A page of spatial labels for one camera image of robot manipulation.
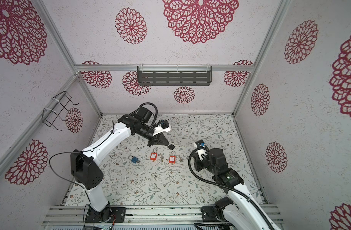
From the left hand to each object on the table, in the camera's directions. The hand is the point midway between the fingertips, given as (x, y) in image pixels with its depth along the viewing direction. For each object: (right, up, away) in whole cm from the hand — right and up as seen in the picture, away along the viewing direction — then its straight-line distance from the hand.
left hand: (166, 145), depth 76 cm
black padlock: (+3, -1, -1) cm, 3 cm away
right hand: (+14, -4, 0) cm, 15 cm away
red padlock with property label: (+3, -11, +18) cm, 21 cm away
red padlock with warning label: (-9, -9, +19) cm, 23 cm away
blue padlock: (-22, -12, +18) cm, 31 cm away
